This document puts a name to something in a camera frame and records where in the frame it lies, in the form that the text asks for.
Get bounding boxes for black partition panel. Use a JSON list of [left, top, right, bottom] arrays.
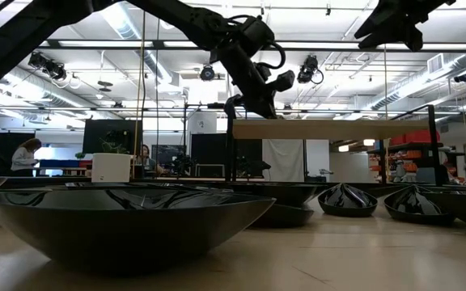
[[190, 133, 264, 178]]

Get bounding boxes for red storage bins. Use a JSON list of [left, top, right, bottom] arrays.
[[389, 129, 441, 146]]

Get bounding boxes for yellow hanging cable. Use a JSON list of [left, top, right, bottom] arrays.
[[132, 7, 147, 179]]

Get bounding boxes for wooden shelf with black legs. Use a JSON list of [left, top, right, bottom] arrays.
[[223, 103, 445, 188]]

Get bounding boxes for black teardrop mini plate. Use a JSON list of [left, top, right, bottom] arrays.
[[194, 186, 237, 196], [251, 203, 316, 229], [316, 182, 379, 218], [383, 183, 457, 226]]

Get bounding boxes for black camera with cable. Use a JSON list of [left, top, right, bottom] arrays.
[[296, 54, 325, 86]]

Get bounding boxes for storage shelf rack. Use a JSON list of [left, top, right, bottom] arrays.
[[368, 141, 466, 185]]

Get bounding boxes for black wall monitor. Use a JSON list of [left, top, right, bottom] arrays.
[[82, 118, 143, 156]]

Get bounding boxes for black hanging cable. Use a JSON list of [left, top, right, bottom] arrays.
[[154, 15, 162, 162], [382, 44, 388, 119]]

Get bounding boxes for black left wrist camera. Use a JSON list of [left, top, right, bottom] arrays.
[[236, 15, 277, 57]]

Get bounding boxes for person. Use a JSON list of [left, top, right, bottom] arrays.
[[10, 137, 43, 178], [137, 144, 165, 175]]

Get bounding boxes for dark background screen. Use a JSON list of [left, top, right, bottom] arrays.
[[150, 144, 187, 165]]

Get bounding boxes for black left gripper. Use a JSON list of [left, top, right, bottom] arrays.
[[210, 40, 296, 119]]

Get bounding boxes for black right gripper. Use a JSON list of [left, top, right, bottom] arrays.
[[354, 0, 456, 53]]

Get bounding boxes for black ceiling light cluster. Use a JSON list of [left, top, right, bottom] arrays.
[[28, 51, 69, 82]]

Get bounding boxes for white plant pot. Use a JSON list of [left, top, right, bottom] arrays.
[[91, 152, 132, 183]]

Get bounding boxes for white curtain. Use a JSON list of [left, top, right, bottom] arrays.
[[261, 139, 306, 183]]

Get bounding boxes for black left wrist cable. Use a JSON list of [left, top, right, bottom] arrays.
[[256, 39, 287, 70]]

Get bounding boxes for black cabinet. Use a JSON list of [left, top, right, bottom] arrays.
[[0, 131, 36, 178]]

